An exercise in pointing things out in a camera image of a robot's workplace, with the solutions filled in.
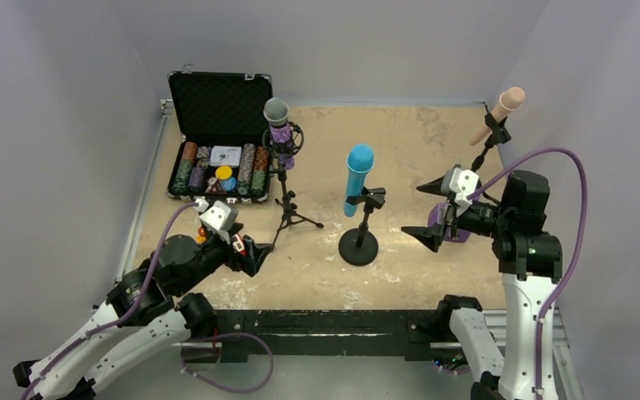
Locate black tripod mic stand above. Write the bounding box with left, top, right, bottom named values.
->
left=260, top=118, right=326, bottom=254

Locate black round-base mic stand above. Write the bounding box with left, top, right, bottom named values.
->
left=470, top=112, right=512, bottom=173
left=338, top=187, right=386, bottom=267

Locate blue toy microphone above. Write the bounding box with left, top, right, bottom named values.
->
left=343, top=143, right=374, bottom=218

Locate pink toy microphone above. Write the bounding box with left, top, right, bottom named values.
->
left=469, top=87, right=526, bottom=146

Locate purple glitter microphone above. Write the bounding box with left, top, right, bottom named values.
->
left=263, top=97, right=295, bottom=170

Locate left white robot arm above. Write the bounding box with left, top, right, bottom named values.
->
left=13, top=235, right=274, bottom=399

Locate red yellow toy block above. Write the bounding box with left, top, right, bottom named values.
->
left=196, top=227, right=247, bottom=255

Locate purple metronome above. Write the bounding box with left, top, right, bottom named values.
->
left=427, top=201, right=473, bottom=244

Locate triangular all-in marker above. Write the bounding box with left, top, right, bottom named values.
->
left=204, top=177, right=226, bottom=194

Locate blue small blind chip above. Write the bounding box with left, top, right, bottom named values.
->
left=219, top=177, right=238, bottom=193

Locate yellow round chip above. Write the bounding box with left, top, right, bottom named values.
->
left=215, top=165, right=233, bottom=181

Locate black poker chip case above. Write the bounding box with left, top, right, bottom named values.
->
left=166, top=70, right=273, bottom=204

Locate white playing card deck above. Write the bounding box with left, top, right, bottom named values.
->
left=209, top=146, right=243, bottom=168

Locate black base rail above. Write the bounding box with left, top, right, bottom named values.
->
left=79, top=307, right=569, bottom=366

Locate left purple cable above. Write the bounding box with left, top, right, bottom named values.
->
left=18, top=201, right=274, bottom=400

